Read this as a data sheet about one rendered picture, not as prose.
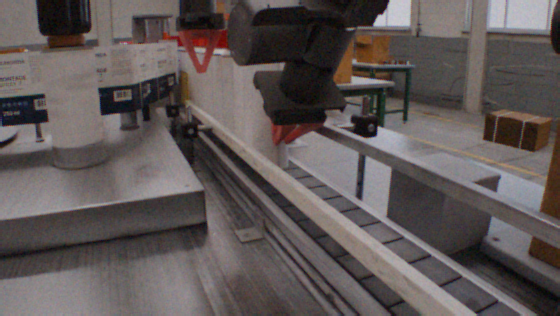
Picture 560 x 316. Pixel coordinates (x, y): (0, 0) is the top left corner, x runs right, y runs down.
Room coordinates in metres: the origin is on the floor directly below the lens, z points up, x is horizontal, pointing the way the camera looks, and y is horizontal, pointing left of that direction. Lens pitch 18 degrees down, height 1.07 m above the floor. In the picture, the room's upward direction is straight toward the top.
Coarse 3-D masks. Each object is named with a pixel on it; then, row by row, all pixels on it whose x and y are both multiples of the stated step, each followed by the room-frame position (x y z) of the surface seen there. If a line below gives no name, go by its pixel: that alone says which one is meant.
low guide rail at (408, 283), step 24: (216, 120) 0.70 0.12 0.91; (240, 144) 0.53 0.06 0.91; (264, 168) 0.44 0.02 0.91; (288, 192) 0.38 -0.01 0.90; (312, 216) 0.33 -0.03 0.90; (336, 216) 0.30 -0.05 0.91; (336, 240) 0.29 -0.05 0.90; (360, 240) 0.26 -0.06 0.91; (384, 264) 0.23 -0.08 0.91; (408, 264) 0.22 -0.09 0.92; (408, 288) 0.20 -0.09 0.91; (432, 288) 0.19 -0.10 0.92; (432, 312) 0.18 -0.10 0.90; (456, 312) 0.17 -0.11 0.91
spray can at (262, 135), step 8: (264, 64) 0.50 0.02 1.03; (272, 64) 0.50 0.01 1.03; (280, 64) 0.50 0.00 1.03; (256, 96) 0.51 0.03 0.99; (256, 104) 0.51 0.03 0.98; (256, 112) 0.51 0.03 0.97; (264, 112) 0.50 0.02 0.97; (256, 120) 0.51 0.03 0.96; (264, 120) 0.50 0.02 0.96; (256, 128) 0.51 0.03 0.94; (264, 128) 0.50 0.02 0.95; (256, 136) 0.51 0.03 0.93; (264, 136) 0.50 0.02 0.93; (256, 144) 0.51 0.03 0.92; (264, 144) 0.50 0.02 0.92; (272, 144) 0.50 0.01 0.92; (280, 144) 0.50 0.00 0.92; (264, 152) 0.50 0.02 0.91; (272, 152) 0.50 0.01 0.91; (280, 152) 0.50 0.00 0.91; (272, 160) 0.50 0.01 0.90; (280, 160) 0.50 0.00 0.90; (280, 168) 0.50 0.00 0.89
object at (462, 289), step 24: (216, 144) 0.66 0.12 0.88; (240, 168) 0.53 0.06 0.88; (288, 168) 0.52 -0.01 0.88; (312, 192) 0.43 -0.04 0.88; (336, 192) 0.43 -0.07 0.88; (288, 216) 0.38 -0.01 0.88; (360, 216) 0.37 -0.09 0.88; (384, 240) 0.31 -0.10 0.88; (408, 240) 0.31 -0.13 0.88; (360, 264) 0.27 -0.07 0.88; (432, 264) 0.27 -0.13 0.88; (384, 288) 0.24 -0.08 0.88; (456, 288) 0.23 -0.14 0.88; (480, 288) 0.23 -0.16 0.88; (408, 312) 0.21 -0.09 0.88; (480, 312) 0.20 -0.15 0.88; (504, 312) 0.20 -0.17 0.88
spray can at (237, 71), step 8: (232, 64) 0.61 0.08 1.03; (232, 72) 0.61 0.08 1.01; (240, 72) 0.60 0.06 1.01; (240, 80) 0.60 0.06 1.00; (240, 88) 0.60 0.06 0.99; (240, 96) 0.60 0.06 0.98; (240, 104) 0.60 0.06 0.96; (240, 112) 0.60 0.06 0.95; (240, 120) 0.60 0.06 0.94; (240, 128) 0.60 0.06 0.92; (240, 136) 0.60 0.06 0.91
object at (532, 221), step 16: (320, 128) 0.46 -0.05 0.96; (336, 128) 0.44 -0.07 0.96; (352, 144) 0.39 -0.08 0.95; (368, 144) 0.37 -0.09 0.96; (384, 160) 0.34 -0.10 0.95; (400, 160) 0.32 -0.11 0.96; (416, 160) 0.31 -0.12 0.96; (416, 176) 0.30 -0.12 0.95; (432, 176) 0.28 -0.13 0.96; (448, 176) 0.27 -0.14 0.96; (448, 192) 0.27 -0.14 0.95; (464, 192) 0.25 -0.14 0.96; (480, 192) 0.24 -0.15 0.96; (480, 208) 0.24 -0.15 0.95; (496, 208) 0.22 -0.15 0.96; (512, 208) 0.21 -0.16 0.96; (528, 208) 0.21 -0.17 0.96; (512, 224) 0.21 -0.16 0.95; (528, 224) 0.20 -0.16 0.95; (544, 224) 0.19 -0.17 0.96; (544, 240) 0.19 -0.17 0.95
